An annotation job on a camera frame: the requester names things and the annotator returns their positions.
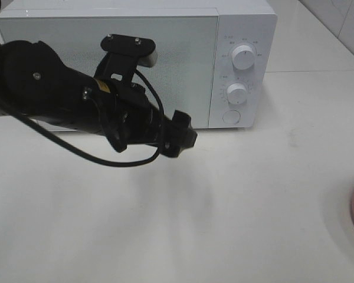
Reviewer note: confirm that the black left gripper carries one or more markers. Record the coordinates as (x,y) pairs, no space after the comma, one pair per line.
(128,117)

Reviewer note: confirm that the round white door release button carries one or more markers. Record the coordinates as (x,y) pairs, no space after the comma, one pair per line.
(231,117)

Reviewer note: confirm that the white microwave knob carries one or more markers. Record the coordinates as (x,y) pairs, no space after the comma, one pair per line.
(237,94)
(243,56)

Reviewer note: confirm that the white microwave door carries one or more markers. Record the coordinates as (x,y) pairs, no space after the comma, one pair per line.
(182,75)

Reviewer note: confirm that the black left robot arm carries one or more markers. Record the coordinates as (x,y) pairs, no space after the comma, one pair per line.
(38,85)

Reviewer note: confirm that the white microwave oven body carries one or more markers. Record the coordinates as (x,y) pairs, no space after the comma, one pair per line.
(252,22)

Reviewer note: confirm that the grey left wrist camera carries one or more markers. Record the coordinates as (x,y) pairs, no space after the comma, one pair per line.
(148,61)

